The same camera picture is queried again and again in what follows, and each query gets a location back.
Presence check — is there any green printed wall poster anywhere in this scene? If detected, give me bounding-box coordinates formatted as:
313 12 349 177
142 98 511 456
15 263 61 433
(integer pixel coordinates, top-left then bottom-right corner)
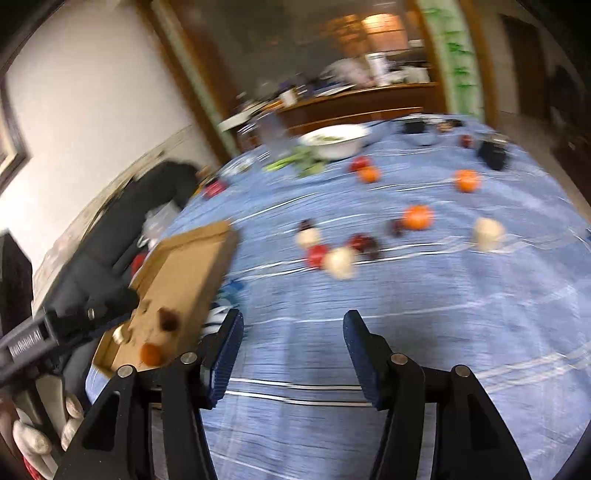
418 0 483 121

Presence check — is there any white container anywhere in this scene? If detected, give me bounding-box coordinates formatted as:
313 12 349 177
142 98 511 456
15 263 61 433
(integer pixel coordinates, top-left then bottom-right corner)
365 53 389 86

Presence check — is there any wooden door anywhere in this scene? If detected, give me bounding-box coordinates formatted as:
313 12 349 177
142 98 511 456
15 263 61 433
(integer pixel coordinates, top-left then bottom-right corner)
499 14 552 121

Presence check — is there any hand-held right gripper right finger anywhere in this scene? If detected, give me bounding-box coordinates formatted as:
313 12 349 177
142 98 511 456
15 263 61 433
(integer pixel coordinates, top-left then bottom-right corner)
344 310 532 480

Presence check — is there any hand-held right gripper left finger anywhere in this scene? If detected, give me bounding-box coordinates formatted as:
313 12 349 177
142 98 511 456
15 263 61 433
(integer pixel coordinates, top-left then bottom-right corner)
53 308 245 480

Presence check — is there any dark picture frame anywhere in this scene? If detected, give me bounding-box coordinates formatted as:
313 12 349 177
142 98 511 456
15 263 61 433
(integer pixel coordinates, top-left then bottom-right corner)
0 76 31 195

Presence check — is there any wooden sideboard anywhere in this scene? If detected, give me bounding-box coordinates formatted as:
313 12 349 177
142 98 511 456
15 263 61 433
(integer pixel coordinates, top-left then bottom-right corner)
277 82 444 134

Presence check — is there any black box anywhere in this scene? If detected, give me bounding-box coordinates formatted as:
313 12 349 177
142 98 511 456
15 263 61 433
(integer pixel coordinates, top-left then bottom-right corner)
478 138 513 171

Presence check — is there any blue striped tablecloth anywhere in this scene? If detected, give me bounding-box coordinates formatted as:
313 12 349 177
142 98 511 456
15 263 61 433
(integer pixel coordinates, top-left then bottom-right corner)
85 113 591 480

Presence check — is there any clear plastic bag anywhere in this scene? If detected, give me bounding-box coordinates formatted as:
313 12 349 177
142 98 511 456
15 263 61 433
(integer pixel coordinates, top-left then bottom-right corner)
141 203 181 245

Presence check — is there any small white plate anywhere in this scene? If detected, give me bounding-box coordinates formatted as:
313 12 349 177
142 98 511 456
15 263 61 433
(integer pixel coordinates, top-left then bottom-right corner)
222 154 257 176

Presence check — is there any person's left hand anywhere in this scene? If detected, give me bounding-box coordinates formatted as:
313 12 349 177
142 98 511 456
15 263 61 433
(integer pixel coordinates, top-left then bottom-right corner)
13 392 88 480

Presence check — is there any clear glass jar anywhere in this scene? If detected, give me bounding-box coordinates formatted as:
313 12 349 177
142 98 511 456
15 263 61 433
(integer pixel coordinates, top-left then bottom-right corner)
256 111 294 155

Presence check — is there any black white striped cloth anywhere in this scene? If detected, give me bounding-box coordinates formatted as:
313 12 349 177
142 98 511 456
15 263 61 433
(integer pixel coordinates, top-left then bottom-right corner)
203 281 243 337

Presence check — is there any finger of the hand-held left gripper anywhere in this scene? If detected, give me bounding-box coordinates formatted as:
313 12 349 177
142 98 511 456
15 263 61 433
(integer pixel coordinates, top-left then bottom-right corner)
46 287 139 349

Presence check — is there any cardboard box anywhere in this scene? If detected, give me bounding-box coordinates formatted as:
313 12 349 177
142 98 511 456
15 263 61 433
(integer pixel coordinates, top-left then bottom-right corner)
91 220 241 381

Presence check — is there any white bowl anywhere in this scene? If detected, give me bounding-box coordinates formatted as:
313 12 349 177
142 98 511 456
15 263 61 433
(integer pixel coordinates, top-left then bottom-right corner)
298 124 374 160

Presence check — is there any black sofa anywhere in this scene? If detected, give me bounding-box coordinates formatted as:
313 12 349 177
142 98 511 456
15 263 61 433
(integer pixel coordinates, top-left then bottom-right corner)
28 159 201 324

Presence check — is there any white plastic bag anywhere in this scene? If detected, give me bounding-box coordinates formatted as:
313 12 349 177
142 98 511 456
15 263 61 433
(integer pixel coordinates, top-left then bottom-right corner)
321 58 370 86

